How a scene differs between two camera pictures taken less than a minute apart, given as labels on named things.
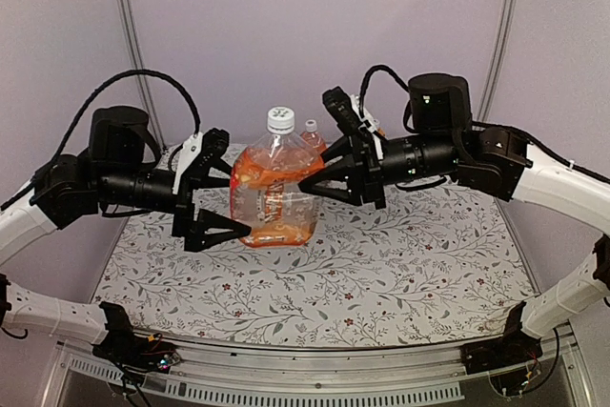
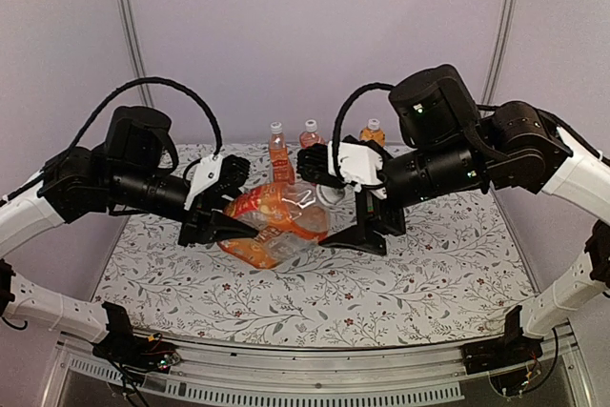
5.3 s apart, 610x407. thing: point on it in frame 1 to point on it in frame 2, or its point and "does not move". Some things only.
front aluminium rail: [434, 371] does not move
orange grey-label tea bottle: [312, 138] does not move
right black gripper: [365, 182] to [360, 236]
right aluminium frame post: [503, 32] does not move
